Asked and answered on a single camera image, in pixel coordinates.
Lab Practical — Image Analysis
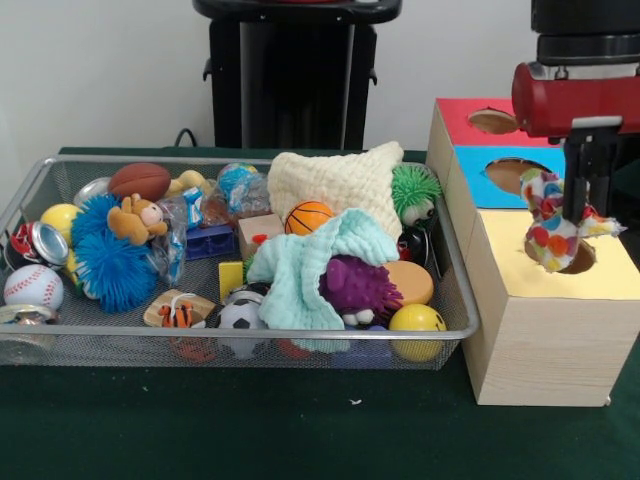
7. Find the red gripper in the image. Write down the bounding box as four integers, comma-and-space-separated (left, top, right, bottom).
511, 62, 640, 224

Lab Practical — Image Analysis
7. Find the polka dot patterned cloth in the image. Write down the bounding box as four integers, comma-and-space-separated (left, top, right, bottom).
519, 167, 629, 274

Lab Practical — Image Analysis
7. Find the cream knitted cloth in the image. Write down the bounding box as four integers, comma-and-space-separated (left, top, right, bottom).
267, 140, 406, 241

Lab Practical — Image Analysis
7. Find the mint green knitted cloth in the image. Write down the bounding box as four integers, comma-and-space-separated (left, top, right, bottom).
246, 208, 401, 351

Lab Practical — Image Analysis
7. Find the wooden box with three holes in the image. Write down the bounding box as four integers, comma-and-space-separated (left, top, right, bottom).
426, 97, 640, 407

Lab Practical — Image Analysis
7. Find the clear mesh bin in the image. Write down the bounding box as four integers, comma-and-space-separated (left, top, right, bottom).
0, 154, 480, 371

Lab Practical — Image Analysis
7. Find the black panel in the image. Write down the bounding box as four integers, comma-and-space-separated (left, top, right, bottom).
612, 133, 640, 174

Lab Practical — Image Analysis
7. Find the green spiky ball toy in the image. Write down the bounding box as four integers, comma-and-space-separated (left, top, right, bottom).
390, 164, 444, 229

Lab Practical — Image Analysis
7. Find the yellow smiley ball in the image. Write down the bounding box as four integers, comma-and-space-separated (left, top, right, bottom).
388, 303, 448, 362

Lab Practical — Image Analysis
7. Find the purple spiky toy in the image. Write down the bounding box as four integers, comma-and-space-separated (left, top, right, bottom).
319, 254, 405, 326

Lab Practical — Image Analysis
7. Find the small orange basketball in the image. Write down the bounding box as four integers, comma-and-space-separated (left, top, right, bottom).
284, 200, 335, 236

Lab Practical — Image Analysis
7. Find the small soccer ball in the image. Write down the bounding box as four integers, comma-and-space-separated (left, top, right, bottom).
215, 298, 269, 360

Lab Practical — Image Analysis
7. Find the blue spiky ball toy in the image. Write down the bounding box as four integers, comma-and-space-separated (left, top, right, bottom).
69, 193, 160, 314

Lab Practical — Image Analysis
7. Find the small baseball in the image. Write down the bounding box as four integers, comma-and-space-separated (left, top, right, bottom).
3, 264, 65, 308

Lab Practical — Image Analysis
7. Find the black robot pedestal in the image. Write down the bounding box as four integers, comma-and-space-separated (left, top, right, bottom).
192, 0, 404, 150

